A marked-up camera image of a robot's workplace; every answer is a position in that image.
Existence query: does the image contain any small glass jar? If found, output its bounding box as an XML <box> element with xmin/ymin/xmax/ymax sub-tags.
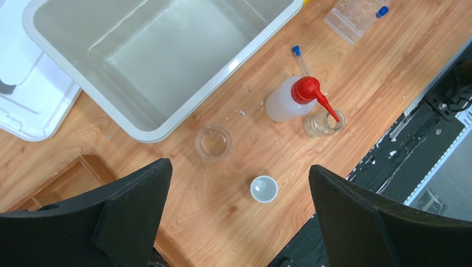
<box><xmin>302</xmin><ymin>110</ymin><xmax>346</xmax><ymax>138</ymax></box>

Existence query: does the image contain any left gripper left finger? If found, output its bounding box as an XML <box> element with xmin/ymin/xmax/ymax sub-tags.
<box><xmin>1</xmin><ymin>159</ymin><xmax>173</xmax><ymax>266</ymax></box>

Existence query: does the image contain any beige plastic bin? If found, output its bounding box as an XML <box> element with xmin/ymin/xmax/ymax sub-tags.
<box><xmin>22</xmin><ymin>0</ymin><xmax>303</xmax><ymax>143</ymax></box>

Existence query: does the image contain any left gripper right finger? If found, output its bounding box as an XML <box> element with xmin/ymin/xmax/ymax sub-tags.
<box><xmin>308</xmin><ymin>165</ymin><xmax>471</xmax><ymax>266</ymax></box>

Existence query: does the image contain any small white cup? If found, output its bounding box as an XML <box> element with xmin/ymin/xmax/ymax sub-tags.
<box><xmin>250</xmin><ymin>175</ymin><xmax>278</xmax><ymax>204</ymax></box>

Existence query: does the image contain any white bin lid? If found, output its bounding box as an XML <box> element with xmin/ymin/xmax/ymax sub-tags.
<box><xmin>1</xmin><ymin>1</ymin><xmax>81</xmax><ymax>142</ymax></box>

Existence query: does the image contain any wash bottle red cap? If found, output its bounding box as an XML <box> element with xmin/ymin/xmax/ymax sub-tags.
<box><xmin>265</xmin><ymin>76</ymin><xmax>341</xmax><ymax>123</ymax></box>

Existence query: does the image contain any wooden organizer tray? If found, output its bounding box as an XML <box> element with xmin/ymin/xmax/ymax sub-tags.
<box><xmin>7</xmin><ymin>155</ymin><xmax>191</xmax><ymax>266</ymax></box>

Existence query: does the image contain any blue cap tube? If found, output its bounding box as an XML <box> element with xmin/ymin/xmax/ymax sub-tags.
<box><xmin>375</xmin><ymin>6</ymin><xmax>389</xmax><ymax>18</ymax></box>
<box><xmin>292</xmin><ymin>45</ymin><xmax>313</xmax><ymax>77</ymax></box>

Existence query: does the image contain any clear glass beaker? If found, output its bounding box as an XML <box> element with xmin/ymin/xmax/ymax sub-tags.
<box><xmin>195</xmin><ymin>123</ymin><xmax>235</xmax><ymax>163</ymax></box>

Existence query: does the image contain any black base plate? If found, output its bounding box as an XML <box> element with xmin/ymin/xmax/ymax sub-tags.
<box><xmin>267</xmin><ymin>55</ymin><xmax>472</xmax><ymax>267</ymax></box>

